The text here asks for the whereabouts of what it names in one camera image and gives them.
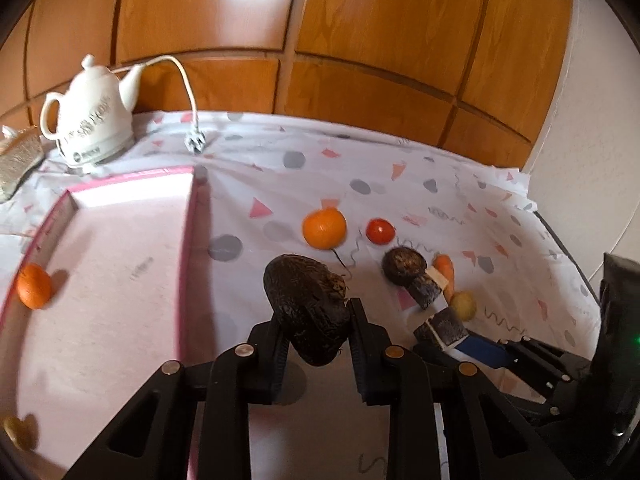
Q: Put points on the small yellow potato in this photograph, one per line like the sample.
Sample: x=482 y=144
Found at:
x=17 y=431
x=462 y=306

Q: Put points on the white ceramic electric kettle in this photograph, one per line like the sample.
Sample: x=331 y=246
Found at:
x=90 y=110

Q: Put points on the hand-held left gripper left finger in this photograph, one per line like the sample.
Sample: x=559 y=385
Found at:
x=277 y=360

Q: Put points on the red tomato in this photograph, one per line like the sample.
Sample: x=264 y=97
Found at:
x=381 y=230

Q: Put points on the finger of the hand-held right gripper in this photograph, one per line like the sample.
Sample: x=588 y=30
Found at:
x=482 y=354
x=550 y=355

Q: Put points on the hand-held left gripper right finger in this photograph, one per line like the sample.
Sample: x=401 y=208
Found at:
x=360 y=355

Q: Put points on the cut taro piece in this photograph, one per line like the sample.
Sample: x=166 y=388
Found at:
x=427 y=291
x=444 y=329

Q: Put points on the large dark taro root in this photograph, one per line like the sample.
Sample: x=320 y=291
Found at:
x=305 y=305

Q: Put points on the wooden wardrobe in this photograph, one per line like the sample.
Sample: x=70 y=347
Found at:
x=350 y=20

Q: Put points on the carrot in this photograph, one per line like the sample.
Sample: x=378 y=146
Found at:
x=445 y=270

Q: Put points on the orange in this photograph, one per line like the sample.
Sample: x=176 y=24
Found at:
x=34 y=286
x=324 y=227

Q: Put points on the small round taro root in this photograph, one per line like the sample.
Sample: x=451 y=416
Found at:
x=404 y=265

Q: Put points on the woven tissue box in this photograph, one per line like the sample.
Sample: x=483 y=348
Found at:
x=20 y=160

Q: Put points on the pink-rimmed white tray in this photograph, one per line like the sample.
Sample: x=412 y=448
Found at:
x=115 y=270

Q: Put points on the white patterned tablecloth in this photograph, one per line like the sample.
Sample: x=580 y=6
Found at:
x=400 y=185

